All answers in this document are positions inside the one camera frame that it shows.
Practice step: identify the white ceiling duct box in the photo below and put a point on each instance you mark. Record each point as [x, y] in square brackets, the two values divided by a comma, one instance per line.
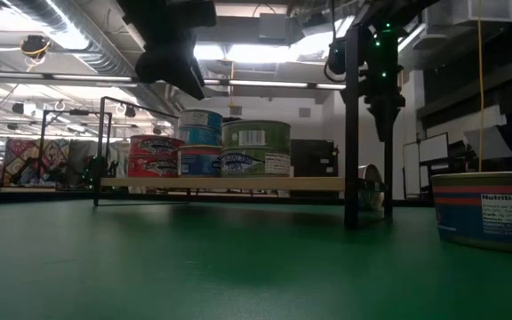
[482, 11]

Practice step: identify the blue tuna can gold lid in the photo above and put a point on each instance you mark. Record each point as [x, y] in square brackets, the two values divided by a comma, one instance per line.
[200, 119]
[371, 186]
[487, 213]
[198, 162]

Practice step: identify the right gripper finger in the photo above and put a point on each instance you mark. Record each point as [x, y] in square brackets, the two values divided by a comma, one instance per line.
[385, 124]

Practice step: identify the colourful patterned panel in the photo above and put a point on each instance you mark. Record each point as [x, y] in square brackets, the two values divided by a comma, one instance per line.
[20, 155]

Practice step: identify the black gantry frame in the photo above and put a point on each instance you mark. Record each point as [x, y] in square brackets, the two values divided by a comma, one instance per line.
[78, 112]

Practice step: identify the white screen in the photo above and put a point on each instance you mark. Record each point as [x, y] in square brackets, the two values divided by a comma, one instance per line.
[434, 149]

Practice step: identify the black table frame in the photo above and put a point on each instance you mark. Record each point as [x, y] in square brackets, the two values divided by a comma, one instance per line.
[38, 197]

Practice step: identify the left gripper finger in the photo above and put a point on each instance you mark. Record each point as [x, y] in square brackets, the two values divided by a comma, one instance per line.
[162, 69]
[196, 82]

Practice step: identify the background black robot arm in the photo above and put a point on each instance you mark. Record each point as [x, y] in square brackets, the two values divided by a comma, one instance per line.
[85, 171]

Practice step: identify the black monitor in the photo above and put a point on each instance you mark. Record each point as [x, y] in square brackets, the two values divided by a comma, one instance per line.
[314, 155]

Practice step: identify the bright ceiling light panel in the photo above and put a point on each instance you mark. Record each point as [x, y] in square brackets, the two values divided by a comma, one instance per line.
[256, 52]

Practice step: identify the grey ceiling box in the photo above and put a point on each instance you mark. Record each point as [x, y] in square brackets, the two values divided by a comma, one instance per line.
[275, 29]

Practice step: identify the teal tuna can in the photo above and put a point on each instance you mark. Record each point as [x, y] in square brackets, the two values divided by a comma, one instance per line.
[199, 136]

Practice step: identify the long ceiling tube light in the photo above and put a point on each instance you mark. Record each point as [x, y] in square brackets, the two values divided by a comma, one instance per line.
[260, 83]

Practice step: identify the green tuna can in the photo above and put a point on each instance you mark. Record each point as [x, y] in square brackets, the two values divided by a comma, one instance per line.
[256, 134]
[256, 163]

